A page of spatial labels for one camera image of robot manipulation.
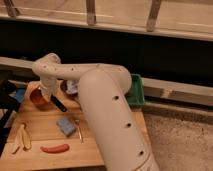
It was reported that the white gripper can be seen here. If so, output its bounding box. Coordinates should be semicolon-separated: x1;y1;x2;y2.
40;76;58;102

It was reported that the black handled dish brush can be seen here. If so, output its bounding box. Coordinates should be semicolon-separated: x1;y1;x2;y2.
51;95;67;112

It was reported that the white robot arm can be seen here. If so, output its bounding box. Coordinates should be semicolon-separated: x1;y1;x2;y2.
32;53;160;171

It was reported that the red bowl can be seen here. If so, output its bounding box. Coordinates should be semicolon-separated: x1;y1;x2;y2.
30;88;51;110

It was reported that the blue object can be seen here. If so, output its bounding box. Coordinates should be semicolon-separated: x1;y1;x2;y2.
14;88;25;103

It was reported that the blue sponge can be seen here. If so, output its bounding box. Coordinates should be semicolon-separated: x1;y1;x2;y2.
57;117;76;137

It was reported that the black chair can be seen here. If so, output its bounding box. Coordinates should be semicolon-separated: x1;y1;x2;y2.
0;70;20;155

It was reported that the metal fork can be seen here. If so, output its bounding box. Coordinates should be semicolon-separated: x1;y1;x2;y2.
74;119;84;143

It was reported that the wooden cutting board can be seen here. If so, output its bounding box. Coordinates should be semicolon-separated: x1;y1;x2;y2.
0;79;155;171

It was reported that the red sausage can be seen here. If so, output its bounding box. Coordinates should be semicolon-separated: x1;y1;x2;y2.
40;144;70;154

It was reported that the green plastic tray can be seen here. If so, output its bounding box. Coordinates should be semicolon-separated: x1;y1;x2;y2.
125;74;145;108

